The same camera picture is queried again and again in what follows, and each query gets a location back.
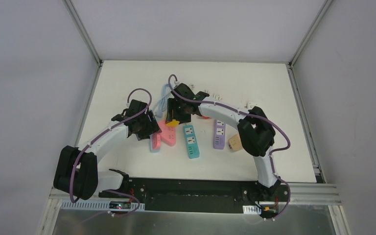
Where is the yellow cube socket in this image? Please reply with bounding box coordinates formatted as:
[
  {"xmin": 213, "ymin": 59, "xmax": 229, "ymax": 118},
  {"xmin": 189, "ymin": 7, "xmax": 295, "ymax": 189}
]
[{"xmin": 165, "ymin": 119, "xmax": 180, "ymax": 127}]

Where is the pink triangular socket adapter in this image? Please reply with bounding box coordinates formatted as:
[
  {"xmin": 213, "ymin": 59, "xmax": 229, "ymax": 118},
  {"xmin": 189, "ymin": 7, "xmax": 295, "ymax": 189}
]
[{"xmin": 158, "ymin": 120, "xmax": 176, "ymax": 146}]

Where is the light blue power strip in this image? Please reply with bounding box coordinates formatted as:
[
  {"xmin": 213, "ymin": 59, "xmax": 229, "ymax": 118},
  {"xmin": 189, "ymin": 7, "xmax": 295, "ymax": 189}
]
[{"xmin": 149, "ymin": 134, "xmax": 162, "ymax": 153}]

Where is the teal power strip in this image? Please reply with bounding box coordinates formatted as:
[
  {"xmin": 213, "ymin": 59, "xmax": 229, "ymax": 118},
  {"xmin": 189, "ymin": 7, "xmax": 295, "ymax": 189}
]
[{"xmin": 183, "ymin": 125, "xmax": 200, "ymax": 159}]

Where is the purple power strip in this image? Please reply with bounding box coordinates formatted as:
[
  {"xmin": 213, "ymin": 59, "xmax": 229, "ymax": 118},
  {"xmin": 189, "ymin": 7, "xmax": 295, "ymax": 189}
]
[{"xmin": 213, "ymin": 120, "xmax": 226, "ymax": 150}]

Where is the beige dragon cube socket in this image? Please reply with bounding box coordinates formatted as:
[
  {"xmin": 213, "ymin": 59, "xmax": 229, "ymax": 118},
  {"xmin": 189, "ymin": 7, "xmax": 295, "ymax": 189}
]
[{"xmin": 228, "ymin": 133, "xmax": 243, "ymax": 151}]

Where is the white plug adapter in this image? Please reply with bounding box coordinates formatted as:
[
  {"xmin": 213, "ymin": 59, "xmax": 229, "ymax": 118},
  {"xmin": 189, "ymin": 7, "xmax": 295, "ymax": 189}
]
[{"xmin": 247, "ymin": 102, "xmax": 257, "ymax": 110}]

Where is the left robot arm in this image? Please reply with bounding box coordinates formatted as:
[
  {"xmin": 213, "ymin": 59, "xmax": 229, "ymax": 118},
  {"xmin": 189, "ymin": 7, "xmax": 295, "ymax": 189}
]
[{"xmin": 53, "ymin": 100, "xmax": 160, "ymax": 200}]

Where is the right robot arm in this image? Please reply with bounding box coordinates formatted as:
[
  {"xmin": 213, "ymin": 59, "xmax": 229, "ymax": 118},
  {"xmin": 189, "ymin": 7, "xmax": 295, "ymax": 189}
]
[{"xmin": 166, "ymin": 83, "xmax": 280, "ymax": 201}]

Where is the light blue coiled cable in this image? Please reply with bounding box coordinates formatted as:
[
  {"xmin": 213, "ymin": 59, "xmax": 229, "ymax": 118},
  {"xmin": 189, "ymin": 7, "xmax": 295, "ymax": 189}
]
[{"xmin": 152, "ymin": 84, "xmax": 173, "ymax": 118}]

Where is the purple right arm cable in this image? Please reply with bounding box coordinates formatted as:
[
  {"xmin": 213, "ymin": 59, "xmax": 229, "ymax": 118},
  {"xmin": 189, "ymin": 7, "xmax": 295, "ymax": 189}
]
[{"xmin": 167, "ymin": 74, "xmax": 292, "ymax": 221}]

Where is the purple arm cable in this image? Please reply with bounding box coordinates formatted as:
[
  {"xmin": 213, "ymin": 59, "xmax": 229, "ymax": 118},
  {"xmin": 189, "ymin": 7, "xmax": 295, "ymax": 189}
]
[
  {"xmin": 167, "ymin": 74, "xmax": 292, "ymax": 221},
  {"xmin": 69, "ymin": 88, "xmax": 153, "ymax": 218}
]

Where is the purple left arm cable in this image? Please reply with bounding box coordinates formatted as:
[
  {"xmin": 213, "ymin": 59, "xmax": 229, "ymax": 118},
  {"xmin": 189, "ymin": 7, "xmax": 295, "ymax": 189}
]
[{"xmin": 69, "ymin": 88, "xmax": 153, "ymax": 218}]

